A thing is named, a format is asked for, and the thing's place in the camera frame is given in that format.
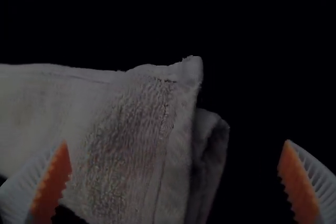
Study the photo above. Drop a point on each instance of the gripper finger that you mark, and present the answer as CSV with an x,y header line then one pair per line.
x,y
307,187
39,190

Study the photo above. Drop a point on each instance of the pale towel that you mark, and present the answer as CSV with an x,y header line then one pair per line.
x,y
105,129

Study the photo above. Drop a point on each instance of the black mat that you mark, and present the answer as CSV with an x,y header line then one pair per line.
x,y
262,51

